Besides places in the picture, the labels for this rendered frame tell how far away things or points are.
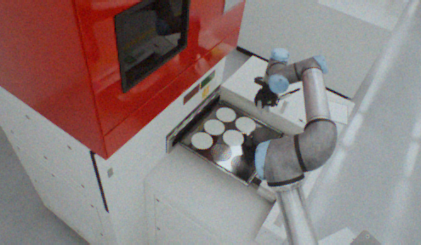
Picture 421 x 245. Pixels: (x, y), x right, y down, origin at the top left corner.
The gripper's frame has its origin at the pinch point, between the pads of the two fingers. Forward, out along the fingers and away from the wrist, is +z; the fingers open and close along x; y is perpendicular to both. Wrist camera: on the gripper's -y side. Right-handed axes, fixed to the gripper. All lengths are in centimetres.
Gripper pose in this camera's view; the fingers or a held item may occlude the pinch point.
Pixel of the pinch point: (259, 110)
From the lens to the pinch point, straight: 159.5
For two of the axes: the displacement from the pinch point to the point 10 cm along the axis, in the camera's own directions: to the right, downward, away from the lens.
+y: 2.7, 7.3, -6.3
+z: -1.0, 6.7, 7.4
